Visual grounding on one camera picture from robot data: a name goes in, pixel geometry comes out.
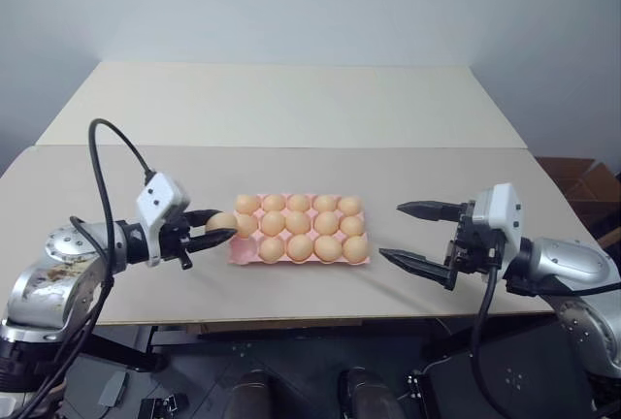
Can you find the black table frame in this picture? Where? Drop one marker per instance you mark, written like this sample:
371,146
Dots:
291,335

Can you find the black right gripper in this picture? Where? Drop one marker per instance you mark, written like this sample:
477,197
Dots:
473,249

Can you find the small black device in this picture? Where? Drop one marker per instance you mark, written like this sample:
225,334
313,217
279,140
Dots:
162,408

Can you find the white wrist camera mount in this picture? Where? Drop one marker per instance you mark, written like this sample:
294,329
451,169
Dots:
157,196
500,210

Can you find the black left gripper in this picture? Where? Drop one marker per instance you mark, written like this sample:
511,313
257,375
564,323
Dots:
174,239

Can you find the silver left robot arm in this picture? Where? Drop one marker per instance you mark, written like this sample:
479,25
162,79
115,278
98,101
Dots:
53,273

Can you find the light brown egg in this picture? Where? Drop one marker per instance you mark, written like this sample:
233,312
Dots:
273,203
325,222
349,205
328,248
355,249
247,203
298,202
300,247
272,223
246,227
325,203
271,249
296,221
351,225
222,221

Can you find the brown cardboard box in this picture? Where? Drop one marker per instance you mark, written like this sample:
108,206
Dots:
582,186

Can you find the dark rounded shape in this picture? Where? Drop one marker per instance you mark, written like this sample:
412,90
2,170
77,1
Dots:
252,395
364,395

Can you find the pink egg carton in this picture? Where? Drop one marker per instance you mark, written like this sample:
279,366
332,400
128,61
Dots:
242,250

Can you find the grey flat piece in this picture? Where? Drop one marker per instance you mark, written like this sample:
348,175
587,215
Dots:
114,388

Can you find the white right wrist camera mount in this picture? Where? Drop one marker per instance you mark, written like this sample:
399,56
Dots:
500,210

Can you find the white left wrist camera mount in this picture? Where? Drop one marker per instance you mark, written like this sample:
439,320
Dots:
157,196

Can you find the black plate with white dots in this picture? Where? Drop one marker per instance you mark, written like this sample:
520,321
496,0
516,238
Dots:
533,382

